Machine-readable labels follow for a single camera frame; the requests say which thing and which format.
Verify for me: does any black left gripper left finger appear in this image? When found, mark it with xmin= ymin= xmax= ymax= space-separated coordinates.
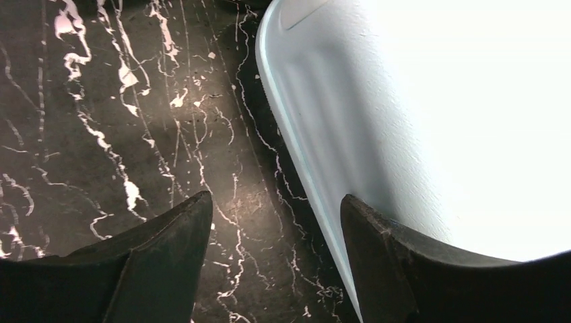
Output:
xmin=1 ymin=191 xmax=213 ymax=322

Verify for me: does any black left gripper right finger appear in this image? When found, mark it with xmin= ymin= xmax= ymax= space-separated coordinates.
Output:
xmin=340 ymin=194 xmax=570 ymax=322

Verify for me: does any light blue suitcase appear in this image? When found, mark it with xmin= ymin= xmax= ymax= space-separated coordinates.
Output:
xmin=256 ymin=1 xmax=570 ymax=322

